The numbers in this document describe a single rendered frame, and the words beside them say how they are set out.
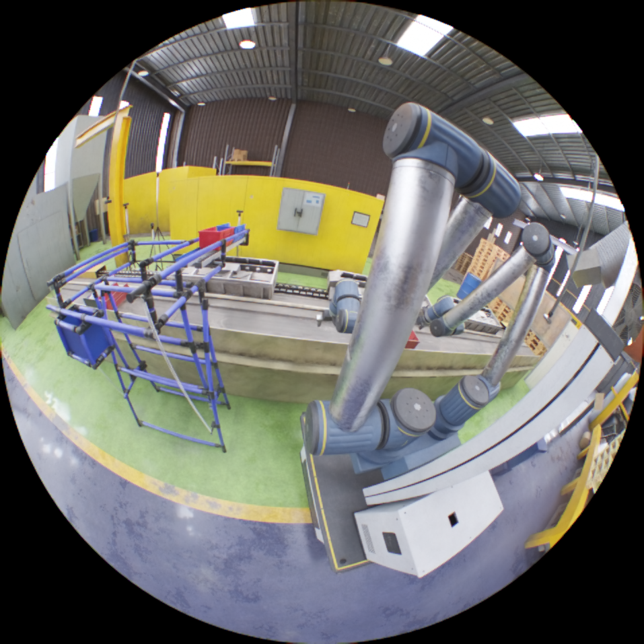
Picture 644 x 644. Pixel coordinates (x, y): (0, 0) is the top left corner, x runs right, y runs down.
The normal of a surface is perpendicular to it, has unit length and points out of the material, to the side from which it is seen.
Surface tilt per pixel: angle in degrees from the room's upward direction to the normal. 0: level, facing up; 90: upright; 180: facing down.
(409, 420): 6
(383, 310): 83
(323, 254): 90
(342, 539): 0
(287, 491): 0
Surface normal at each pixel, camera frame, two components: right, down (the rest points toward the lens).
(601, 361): -0.96, -0.04
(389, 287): -0.55, 0.29
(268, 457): 0.20, -0.78
